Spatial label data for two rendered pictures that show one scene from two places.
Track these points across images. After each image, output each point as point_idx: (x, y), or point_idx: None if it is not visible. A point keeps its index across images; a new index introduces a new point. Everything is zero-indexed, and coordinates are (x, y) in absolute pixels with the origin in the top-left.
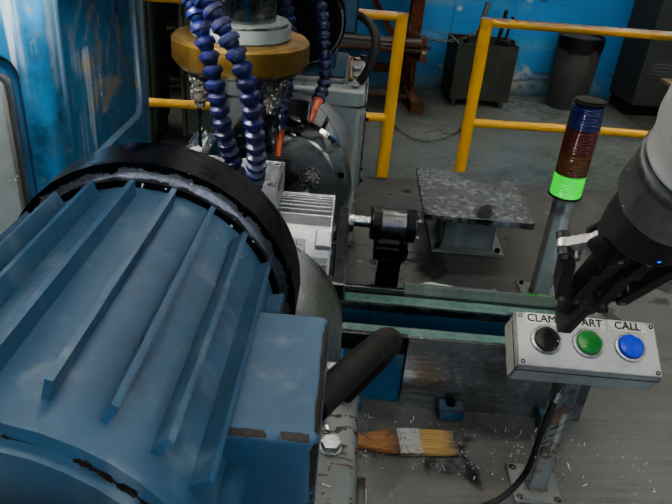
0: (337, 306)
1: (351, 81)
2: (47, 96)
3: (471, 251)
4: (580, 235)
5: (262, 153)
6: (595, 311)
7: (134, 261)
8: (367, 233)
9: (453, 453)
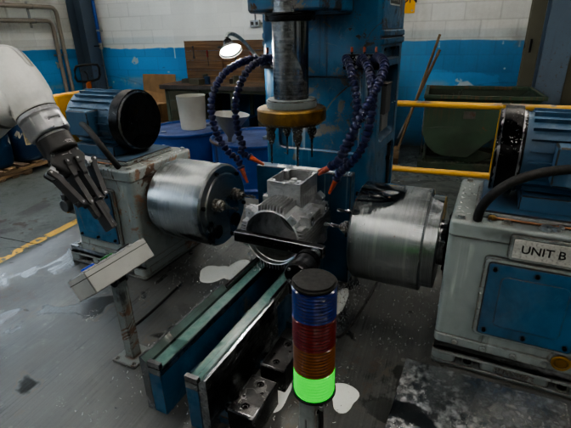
0: (190, 203)
1: (488, 218)
2: None
3: None
4: (86, 155)
5: (215, 136)
6: (93, 216)
7: (99, 92)
8: None
9: None
